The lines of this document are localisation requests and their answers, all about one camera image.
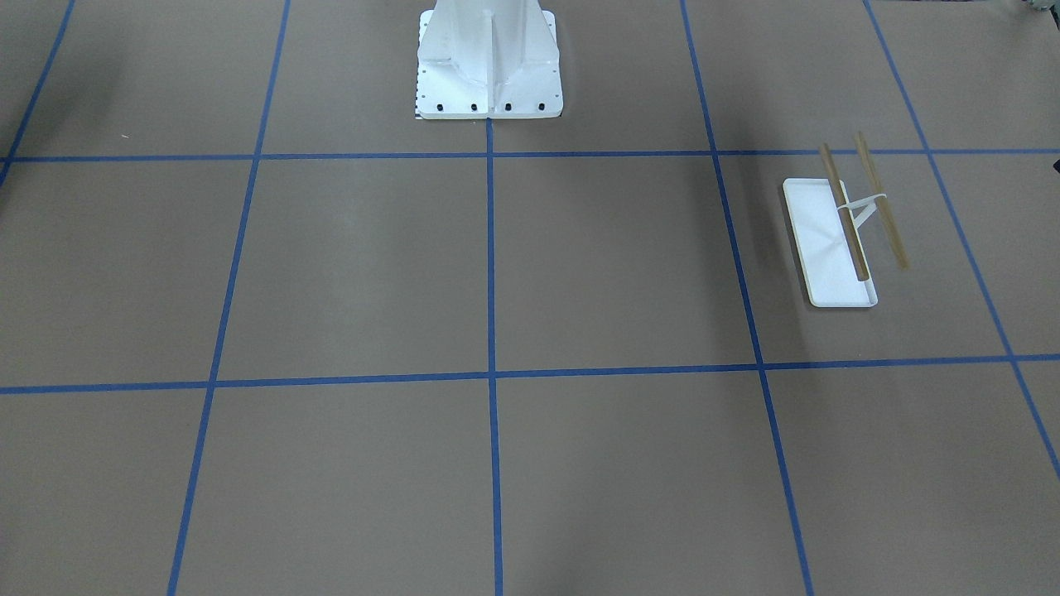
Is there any white towel rack with wooden bars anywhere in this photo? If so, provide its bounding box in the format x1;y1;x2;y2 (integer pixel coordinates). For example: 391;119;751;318
781;132;912;309

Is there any white camera mast with base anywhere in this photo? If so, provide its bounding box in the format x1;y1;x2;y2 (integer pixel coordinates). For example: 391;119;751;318
414;1;564;120

